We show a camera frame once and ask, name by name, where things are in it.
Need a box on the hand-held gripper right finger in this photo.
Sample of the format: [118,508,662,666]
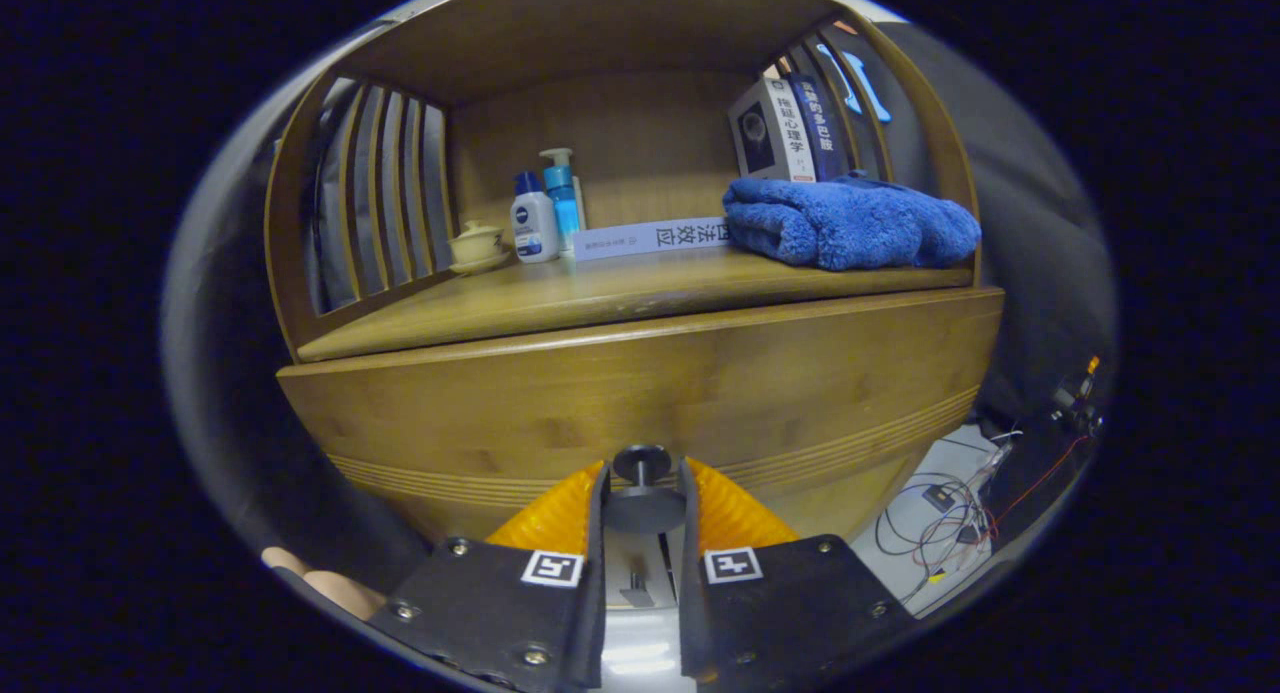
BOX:
[678,457,916,689]

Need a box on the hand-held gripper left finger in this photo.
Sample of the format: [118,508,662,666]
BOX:
[365,460,611,692]

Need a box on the wooden drawer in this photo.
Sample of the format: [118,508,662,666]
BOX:
[277,286,1006,544]

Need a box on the wooden cabinet door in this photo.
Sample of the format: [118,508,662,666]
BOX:
[605,528,663,614]

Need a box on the wooden countertop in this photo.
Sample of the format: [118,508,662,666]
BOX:
[295,245,976,364]

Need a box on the wooden cabinet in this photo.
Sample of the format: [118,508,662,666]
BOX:
[262,0,1006,614]

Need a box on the orange black tool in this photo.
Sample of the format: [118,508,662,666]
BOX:
[1048,356,1106,436]

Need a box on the beige lidded teacup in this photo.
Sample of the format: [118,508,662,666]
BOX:
[447,220,513,276]

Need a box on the white lotion bottle blue cap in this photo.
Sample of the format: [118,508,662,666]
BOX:
[510,171,561,264]

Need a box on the blue towel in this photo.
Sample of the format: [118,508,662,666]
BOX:
[722,173,983,272]

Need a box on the flat lying pale book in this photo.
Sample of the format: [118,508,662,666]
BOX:
[572,216,736,264]

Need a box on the blue pump bottle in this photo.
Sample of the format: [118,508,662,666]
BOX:
[540,148,586,259]

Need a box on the dark blue standing book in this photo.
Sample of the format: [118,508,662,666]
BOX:
[785,71,851,179]

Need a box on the tangle of cables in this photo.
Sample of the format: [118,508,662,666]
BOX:
[875,428,1091,614]

